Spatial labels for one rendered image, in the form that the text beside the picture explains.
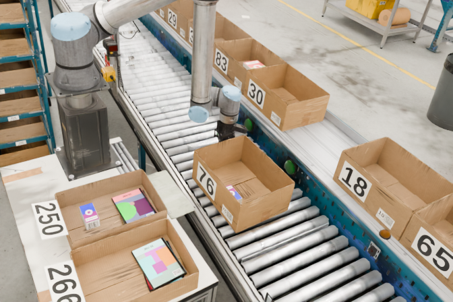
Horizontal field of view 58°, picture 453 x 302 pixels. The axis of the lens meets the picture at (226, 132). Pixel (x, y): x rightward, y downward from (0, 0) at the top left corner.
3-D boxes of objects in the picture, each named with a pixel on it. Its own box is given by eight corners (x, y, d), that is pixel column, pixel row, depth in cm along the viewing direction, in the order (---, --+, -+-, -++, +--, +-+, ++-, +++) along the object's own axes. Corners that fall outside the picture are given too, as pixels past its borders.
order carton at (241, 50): (212, 66, 267) (214, 42, 258) (249, 60, 281) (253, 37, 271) (243, 96, 241) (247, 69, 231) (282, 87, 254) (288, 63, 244)
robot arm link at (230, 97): (222, 82, 191) (243, 85, 190) (220, 104, 198) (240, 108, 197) (219, 92, 183) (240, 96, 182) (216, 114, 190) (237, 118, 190)
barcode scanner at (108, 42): (108, 61, 234) (106, 43, 229) (103, 55, 243) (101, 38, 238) (120, 60, 237) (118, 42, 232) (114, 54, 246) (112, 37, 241)
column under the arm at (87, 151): (69, 181, 187) (58, 123, 167) (53, 149, 203) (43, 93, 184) (123, 165, 199) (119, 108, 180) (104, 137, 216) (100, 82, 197)
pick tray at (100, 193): (56, 209, 172) (53, 193, 167) (142, 184, 190) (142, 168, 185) (74, 260, 153) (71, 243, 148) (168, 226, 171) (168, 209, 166)
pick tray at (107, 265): (71, 267, 151) (68, 251, 145) (167, 233, 168) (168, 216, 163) (93, 335, 132) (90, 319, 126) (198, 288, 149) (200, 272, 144)
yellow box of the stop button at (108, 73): (99, 77, 255) (98, 67, 251) (112, 75, 259) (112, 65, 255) (105, 88, 245) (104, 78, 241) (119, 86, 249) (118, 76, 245)
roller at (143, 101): (129, 106, 251) (129, 99, 249) (204, 92, 275) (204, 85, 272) (131, 110, 248) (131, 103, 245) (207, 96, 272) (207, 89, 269)
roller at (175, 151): (161, 156, 216) (161, 148, 213) (244, 135, 240) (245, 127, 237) (164, 161, 213) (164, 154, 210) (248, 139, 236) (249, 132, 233)
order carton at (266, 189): (191, 176, 198) (193, 149, 188) (240, 160, 212) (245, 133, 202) (236, 233, 172) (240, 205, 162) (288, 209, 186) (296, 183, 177)
